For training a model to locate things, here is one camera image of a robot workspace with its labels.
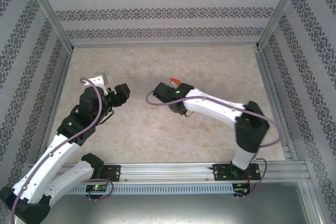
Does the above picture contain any left circuit board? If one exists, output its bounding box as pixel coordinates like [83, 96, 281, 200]
[86, 184, 109, 193]

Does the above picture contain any circuit board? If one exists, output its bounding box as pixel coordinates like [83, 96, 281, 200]
[86, 184, 109, 193]
[233, 182, 251, 195]

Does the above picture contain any grey metal tray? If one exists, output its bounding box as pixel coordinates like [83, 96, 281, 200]
[48, 194, 316, 224]

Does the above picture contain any right circuit board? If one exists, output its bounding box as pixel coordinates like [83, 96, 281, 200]
[233, 182, 251, 195]

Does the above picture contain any aluminium table edge rail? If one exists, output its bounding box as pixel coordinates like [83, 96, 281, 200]
[35, 50, 73, 164]
[254, 48, 299, 162]

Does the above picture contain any aluminium frame beam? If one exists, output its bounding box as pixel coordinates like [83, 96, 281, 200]
[71, 42, 259, 49]

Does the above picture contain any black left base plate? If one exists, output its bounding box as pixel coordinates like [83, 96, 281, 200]
[102, 165, 122, 183]

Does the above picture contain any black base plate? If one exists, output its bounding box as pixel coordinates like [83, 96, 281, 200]
[102, 165, 122, 183]
[213, 163, 261, 182]

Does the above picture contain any aluminium mounting rail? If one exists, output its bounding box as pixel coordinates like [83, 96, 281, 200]
[28, 162, 308, 183]

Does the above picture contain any slotted grey cable duct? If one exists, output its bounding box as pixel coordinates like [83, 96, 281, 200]
[65, 183, 235, 195]

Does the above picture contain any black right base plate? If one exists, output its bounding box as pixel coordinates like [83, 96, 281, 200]
[213, 163, 261, 182]

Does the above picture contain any aluminium frame post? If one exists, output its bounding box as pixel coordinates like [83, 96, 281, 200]
[22, 0, 74, 51]
[304, 182, 329, 224]
[257, 0, 307, 50]

